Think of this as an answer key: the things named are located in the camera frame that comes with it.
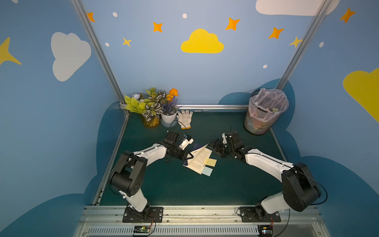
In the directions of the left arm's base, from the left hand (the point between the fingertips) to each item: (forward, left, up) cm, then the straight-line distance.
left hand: (192, 154), depth 89 cm
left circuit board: (-38, +24, -8) cm, 45 cm away
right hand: (+4, -11, +5) cm, 13 cm away
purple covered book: (+3, -5, -3) cm, 7 cm away
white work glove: (+36, +7, -7) cm, 37 cm away
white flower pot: (+32, +19, -6) cm, 38 cm away
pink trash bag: (+37, -54, +10) cm, 66 cm away
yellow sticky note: (-2, -12, -6) cm, 14 cm away
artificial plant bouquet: (+25, +26, +18) cm, 40 cm away
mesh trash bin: (+22, -45, +2) cm, 50 cm away
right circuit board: (-37, -37, -8) cm, 53 cm away
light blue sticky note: (-8, -9, -6) cm, 13 cm away
